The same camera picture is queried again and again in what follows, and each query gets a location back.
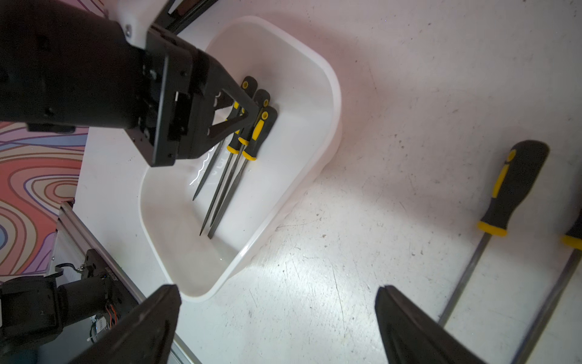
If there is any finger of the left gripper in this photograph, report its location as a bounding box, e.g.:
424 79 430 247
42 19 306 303
199 52 259 156

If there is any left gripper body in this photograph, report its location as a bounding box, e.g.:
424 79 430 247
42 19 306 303
127 26 214 167

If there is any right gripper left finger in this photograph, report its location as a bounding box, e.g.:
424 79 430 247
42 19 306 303
71 285 181 363

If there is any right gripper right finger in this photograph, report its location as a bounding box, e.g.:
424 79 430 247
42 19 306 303
374 285 483 364

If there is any file tool five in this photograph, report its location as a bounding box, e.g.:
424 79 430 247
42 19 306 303
192 76 259 202

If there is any file tool four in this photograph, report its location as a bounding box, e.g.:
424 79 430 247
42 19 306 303
199 89 271 235

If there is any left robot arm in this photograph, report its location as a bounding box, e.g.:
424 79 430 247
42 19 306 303
1 1 260 167

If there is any white plastic storage box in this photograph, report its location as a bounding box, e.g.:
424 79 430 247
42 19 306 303
139 16 342 303

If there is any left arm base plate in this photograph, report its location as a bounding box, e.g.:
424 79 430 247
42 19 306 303
57 249 138 343

